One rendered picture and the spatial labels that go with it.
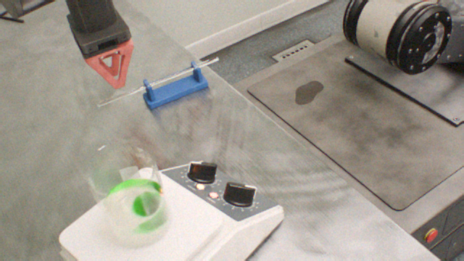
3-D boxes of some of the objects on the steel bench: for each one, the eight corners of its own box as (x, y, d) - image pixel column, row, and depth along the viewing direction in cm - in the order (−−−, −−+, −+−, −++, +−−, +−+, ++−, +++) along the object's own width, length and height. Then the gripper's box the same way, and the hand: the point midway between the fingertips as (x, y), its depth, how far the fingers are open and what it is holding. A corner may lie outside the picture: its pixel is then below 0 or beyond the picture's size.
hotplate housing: (205, 173, 62) (194, 127, 56) (287, 222, 54) (283, 175, 49) (61, 299, 51) (31, 256, 45) (139, 380, 43) (114, 341, 38)
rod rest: (200, 76, 78) (196, 57, 76) (209, 86, 76) (205, 67, 73) (143, 98, 76) (137, 80, 73) (150, 110, 73) (144, 91, 71)
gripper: (119, -12, 57) (149, 90, 67) (99, -37, 64) (128, 58, 75) (64, 6, 55) (103, 108, 66) (50, -22, 63) (86, 73, 73)
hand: (114, 77), depth 70 cm, fingers open, 3 cm apart
